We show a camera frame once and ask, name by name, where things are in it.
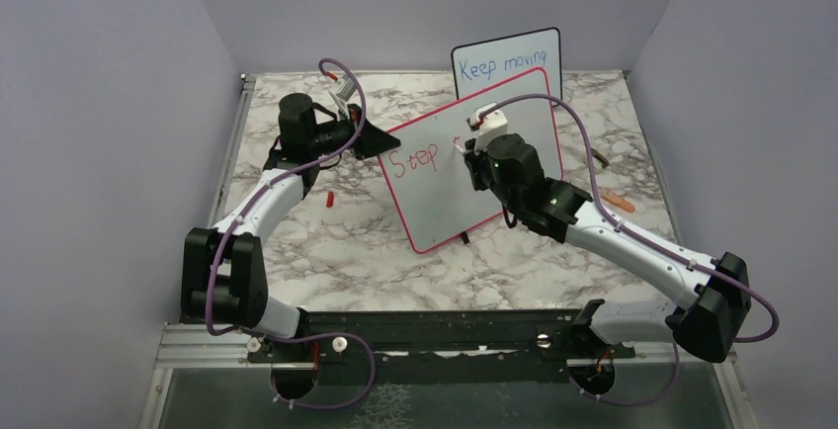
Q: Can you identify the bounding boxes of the small whiteboard eraser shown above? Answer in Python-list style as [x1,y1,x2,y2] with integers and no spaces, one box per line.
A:
[592,148,610,169]

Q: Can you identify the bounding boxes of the black aluminium base frame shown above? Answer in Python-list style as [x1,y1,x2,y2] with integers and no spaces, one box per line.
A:
[138,307,761,429]

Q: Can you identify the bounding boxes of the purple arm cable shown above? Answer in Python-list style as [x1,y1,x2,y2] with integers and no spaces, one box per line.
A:
[204,58,377,412]
[477,93,782,407]

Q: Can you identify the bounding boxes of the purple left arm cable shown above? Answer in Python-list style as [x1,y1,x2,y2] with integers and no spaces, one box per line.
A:
[204,58,377,412]

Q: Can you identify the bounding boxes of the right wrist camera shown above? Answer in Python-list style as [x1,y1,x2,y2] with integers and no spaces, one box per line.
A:
[464,103,508,153]

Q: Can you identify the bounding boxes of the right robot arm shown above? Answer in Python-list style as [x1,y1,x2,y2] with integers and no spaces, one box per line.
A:
[463,133,751,363]

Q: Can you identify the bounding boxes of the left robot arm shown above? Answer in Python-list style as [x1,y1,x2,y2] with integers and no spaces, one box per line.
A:
[180,93,401,361]

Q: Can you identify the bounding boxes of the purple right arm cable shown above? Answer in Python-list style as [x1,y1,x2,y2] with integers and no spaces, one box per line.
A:
[477,93,782,407]

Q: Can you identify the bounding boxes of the red framed whiteboard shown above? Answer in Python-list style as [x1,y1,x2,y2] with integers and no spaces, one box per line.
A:
[378,67,550,254]

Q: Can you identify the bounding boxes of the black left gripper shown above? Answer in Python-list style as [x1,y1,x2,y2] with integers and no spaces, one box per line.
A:
[308,104,401,161]

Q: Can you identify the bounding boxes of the black framed written whiteboard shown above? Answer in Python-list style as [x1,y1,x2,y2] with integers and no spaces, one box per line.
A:
[451,27,563,99]

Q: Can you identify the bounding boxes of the orange rubber piece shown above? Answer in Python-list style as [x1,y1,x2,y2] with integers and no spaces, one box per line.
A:
[600,190,636,214]

